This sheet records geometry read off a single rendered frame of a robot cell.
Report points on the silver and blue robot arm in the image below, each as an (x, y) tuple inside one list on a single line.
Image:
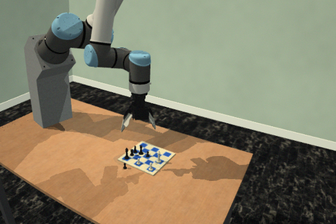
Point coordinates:
[(68, 31)]

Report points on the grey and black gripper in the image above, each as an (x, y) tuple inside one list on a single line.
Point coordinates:
[(140, 112)]

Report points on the blue and cream chessboard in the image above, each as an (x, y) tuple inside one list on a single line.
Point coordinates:
[(165, 156)]

